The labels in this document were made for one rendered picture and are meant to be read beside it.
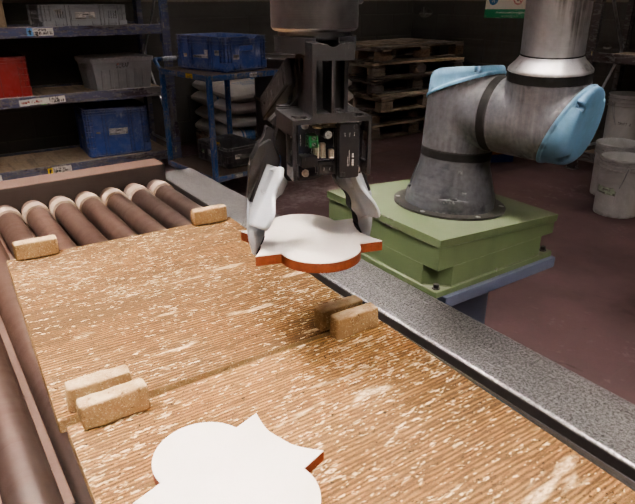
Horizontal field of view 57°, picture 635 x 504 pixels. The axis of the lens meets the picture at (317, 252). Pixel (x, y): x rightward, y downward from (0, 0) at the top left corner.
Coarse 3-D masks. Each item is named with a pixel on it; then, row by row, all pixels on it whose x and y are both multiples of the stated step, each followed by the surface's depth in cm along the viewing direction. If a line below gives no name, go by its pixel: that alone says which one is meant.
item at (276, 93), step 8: (288, 64) 52; (280, 72) 54; (288, 72) 52; (272, 80) 56; (280, 80) 54; (288, 80) 52; (272, 88) 57; (280, 88) 54; (288, 88) 53; (264, 96) 60; (272, 96) 57; (280, 96) 55; (288, 96) 55; (264, 104) 60; (272, 104) 57; (264, 112) 61; (272, 112) 60
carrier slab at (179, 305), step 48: (144, 240) 91; (192, 240) 91; (240, 240) 91; (48, 288) 76; (96, 288) 76; (144, 288) 76; (192, 288) 76; (240, 288) 76; (288, 288) 76; (48, 336) 65; (96, 336) 65; (144, 336) 65; (192, 336) 65; (240, 336) 65; (288, 336) 65; (48, 384) 57
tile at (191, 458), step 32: (256, 416) 51; (160, 448) 47; (192, 448) 47; (224, 448) 47; (256, 448) 47; (288, 448) 47; (160, 480) 44; (192, 480) 44; (224, 480) 44; (256, 480) 44; (288, 480) 44
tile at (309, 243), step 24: (288, 216) 66; (312, 216) 66; (264, 240) 59; (288, 240) 59; (312, 240) 59; (336, 240) 58; (360, 240) 58; (264, 264) 55; (288, 264) 55; (312, 264) 53; (336, 264) 54
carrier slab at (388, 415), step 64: (192, 384) 57; (256, 384) 57; (320, 384) 57; (384, 384) 57; (448, 384) 57; (128, 448) 49; (320, 448) 49; (384, 448) 49; (448, 448) 49; (512, 448) 49
